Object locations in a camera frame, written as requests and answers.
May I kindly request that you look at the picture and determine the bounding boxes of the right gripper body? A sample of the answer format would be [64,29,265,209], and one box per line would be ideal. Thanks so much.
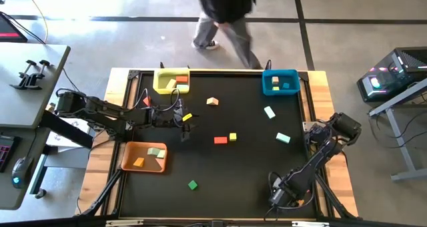
[270,178,297,207]

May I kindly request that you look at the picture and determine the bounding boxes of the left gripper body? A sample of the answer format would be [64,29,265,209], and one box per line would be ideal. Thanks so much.
[151,105,185,128]

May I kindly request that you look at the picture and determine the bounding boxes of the tan triangular block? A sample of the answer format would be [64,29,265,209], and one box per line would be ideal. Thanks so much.
[149,158,167,172]

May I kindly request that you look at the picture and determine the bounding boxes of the yellow plastic bin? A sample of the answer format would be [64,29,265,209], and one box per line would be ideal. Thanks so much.
[152,67,191,95]

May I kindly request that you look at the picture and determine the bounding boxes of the orange plastic bin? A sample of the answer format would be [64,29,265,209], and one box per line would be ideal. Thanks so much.
[120,141,167,174]

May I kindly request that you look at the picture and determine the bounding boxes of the black table mat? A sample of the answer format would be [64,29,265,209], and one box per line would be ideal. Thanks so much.
[119,72,317,220]

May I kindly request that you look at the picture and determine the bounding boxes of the white paper sheet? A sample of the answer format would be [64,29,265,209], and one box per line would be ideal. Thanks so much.
[45,109,97,148]

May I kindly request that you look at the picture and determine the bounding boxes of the person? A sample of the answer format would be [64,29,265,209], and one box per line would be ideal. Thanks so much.
[191,0,265,70]

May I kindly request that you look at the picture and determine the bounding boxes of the blue plastic bin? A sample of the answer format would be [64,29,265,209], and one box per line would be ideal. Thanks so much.
[262,69,301,97]

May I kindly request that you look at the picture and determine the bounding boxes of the black clamp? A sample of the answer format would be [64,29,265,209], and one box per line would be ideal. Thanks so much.
[25,59,51,90]
[9,59,37,90]

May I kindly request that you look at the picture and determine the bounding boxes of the desk leg with caster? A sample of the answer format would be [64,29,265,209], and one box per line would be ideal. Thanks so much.
[28,152,48,200]

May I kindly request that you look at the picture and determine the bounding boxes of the grey desk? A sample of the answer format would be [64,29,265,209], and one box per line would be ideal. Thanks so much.
[0,42,71,130]
[0,126,51,210]

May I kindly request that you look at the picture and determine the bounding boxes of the black computer mouse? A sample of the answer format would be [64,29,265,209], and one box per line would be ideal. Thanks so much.
[11,156,33,190]

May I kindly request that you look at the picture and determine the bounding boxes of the glass computer case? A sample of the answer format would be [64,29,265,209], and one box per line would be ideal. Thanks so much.
[356,46,427,103]

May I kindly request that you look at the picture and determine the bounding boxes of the black keyboard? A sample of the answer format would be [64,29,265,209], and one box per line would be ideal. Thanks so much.
[0,136,20,174]

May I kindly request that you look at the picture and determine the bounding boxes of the black monitor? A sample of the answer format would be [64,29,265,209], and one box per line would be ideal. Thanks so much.
[0,12,28,43]

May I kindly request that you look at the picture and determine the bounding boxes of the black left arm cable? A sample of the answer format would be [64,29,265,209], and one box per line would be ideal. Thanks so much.
[131,87,181,114]

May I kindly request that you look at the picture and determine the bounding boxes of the silver bracket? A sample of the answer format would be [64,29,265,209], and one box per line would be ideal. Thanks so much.
[105,219,145,227]
[292,220,330,227]

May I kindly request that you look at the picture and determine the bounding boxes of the thin black desk cable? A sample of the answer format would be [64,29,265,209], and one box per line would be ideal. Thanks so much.
[62,67,81,93]

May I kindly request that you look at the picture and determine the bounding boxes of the black aluminium table frame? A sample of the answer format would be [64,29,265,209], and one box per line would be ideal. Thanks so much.
[75,68,360,221]

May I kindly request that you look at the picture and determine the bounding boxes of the grey desk frame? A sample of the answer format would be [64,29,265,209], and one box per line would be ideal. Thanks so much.
[368,78,427,183]

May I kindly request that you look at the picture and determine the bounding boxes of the yellow cable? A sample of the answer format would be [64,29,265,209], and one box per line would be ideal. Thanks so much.
[22,0,49,45]

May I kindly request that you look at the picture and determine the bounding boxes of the thin black monitor cable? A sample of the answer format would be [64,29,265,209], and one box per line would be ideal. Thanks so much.
[0,11,47,45]

